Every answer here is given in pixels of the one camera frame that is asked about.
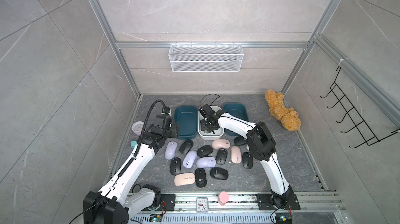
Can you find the brown teddy bear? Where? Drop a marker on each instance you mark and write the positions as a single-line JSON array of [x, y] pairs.
[[288, 117]]

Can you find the black wire hook rack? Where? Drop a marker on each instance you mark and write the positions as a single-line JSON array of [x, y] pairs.
[[358, 123]]

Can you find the left green circuit board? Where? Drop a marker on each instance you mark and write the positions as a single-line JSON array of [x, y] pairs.
[[155, 218]]

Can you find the green circuit board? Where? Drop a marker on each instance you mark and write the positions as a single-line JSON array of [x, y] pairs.
[[155, 218], [283, 219]]

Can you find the teal storage box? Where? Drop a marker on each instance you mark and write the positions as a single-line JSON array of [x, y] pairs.
[[237, 110], [187, 118]]

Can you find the purple mouse far left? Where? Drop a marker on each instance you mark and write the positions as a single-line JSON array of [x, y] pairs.
[[171, 150]]

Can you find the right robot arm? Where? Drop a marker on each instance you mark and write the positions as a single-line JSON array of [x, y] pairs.
[[261, 144]]

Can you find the left teal storage box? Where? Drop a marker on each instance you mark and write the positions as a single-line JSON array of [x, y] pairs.
[[187, 118]]

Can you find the purple round alarm clock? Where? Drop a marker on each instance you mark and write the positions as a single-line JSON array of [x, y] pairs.
[[137, 127]]

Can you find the white square desk clock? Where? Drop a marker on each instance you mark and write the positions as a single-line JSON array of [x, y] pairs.
[[202, 205]]

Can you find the right green circuit board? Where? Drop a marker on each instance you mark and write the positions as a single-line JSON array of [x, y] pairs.
[[283, 219]]

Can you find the black mouse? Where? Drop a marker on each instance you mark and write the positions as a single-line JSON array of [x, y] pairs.
[[219, 173], [221, 156], [186, 146], [240, 141], [247, 160], [200, 177], [207, 129], [175, 166], [205, 151]]

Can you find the purple mouse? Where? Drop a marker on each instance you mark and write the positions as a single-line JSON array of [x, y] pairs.
[[190, 159], [206, 162], [171, 150]]

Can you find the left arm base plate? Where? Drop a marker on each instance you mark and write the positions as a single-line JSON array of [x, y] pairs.
[[167, 202]]

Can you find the pink mouse centre right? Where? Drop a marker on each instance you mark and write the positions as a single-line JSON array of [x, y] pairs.
[[236, 155]]

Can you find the pink cylinder cup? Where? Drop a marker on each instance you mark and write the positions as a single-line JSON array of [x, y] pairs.
[[223, 198]]

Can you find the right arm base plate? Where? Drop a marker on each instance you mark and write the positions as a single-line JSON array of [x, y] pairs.
[[265, 201]]

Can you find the white storage box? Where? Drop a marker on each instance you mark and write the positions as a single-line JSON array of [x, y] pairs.
[[211, 136]]

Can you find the pink mouse upper centre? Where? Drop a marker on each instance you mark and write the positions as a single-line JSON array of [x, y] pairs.
[[221, 144]]

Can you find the pink flat mouse front left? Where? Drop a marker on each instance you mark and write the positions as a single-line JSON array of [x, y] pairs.
[[184, 179]]

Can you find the white wire mesh basket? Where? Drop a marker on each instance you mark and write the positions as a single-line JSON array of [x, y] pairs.
[[206, 57]]

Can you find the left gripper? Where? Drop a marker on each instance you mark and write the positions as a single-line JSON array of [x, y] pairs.
[[175, 130]]

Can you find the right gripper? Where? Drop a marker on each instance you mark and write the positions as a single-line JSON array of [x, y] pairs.
[[214, 129]]

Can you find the purple mouse middle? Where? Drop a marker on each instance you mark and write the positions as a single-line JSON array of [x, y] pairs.
[[190, 159]]

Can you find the purple mouse lower centre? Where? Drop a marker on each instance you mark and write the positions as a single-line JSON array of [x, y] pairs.
[[206, 162]]

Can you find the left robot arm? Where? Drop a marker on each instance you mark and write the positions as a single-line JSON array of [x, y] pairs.
[[112, 204]]

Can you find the right teal storage box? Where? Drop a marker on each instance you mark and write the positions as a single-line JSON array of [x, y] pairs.
[[237, 110]]

